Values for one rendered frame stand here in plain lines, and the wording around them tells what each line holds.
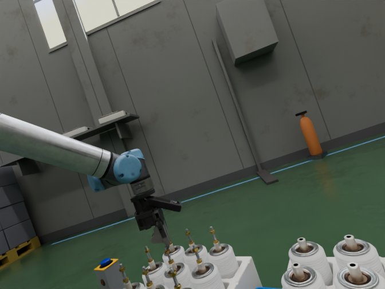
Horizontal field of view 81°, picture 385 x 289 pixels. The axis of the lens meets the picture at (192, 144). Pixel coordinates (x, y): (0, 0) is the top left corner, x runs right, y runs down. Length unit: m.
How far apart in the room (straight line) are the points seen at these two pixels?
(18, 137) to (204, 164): 2.79
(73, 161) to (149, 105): 2.83
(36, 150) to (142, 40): 3.18
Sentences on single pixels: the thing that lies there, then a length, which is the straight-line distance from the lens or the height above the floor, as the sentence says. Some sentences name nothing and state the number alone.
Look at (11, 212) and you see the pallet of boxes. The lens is 4.23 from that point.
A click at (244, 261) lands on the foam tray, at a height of 0.18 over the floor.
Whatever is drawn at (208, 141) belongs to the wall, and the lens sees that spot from 3.19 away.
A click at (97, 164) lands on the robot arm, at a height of 0.68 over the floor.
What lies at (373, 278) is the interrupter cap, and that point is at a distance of 0.66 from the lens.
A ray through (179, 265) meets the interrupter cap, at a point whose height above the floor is 0.25.
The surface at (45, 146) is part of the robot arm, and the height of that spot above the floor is 0.75.
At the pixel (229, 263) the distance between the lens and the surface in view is 0.89.
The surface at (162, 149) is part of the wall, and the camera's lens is 3.30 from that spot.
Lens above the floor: 0.64
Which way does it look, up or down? 1 degrees up
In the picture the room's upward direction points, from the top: 20 degrees counter-clockwise
